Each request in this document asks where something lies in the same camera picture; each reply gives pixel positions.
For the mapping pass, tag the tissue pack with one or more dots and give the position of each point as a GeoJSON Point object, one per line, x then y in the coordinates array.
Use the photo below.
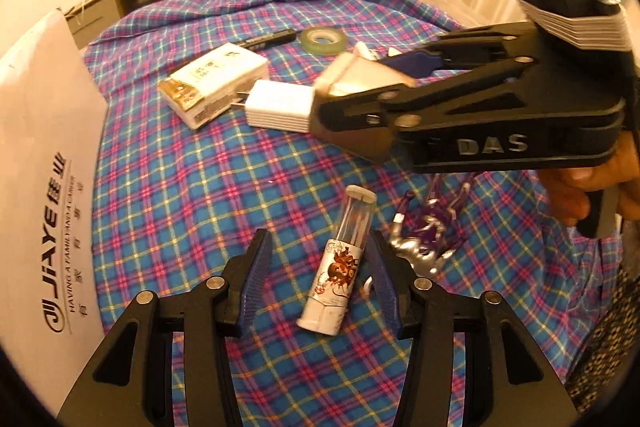
{"type": "Point", "coordinates": [215, 79]}

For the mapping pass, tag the plaid blanket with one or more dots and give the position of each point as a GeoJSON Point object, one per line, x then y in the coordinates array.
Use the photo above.
{"type": "Point", "coordinates": [200, 187]}

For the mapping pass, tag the person's right hand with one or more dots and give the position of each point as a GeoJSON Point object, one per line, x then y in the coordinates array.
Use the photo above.
{"type": "Point", "coordinates": [562, 192]}

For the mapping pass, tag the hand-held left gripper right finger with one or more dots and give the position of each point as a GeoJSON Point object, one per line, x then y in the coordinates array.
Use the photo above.
{"type": "Point", "coordinates": [382, 282]}

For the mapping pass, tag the person's patterned trousers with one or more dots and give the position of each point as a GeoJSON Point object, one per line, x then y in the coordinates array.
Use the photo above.
{"type": "Point", "coordinates": [610, 347]}

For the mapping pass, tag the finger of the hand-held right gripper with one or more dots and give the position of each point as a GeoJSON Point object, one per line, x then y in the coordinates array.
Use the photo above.
{"type": "Point", "coordinates": [360, 107]}
{"type": "Point", "coordinates": [420, 59]}

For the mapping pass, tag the beige wedge-shaped object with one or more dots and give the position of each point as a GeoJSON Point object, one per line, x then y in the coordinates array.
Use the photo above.
{"type": "Point", "coordinates": [360, 77]}

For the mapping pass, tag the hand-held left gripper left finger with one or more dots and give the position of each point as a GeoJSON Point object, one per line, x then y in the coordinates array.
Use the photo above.
{"type": "Point", "coordinates": [255, 277]}

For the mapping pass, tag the black pen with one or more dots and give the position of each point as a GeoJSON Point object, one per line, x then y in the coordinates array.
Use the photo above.
{"type": "Point", "coordinates": [270, 37]}

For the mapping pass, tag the purple silver action figure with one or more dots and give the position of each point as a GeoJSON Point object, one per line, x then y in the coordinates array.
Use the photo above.
{"type": "Point", "coordinates": [425, 232]}

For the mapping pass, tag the white foam box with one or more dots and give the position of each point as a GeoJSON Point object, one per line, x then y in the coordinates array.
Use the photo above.
{"type": "Point", "coordinates": [45, 107]}

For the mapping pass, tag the white wall charger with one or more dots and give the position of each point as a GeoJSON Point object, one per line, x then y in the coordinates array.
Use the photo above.
{"type": "Point", "coordinates": [280, 107]}

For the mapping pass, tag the clear tape roll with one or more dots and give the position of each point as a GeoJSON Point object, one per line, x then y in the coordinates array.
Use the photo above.
{"type": "Point", "coordinates": [310, 44]}

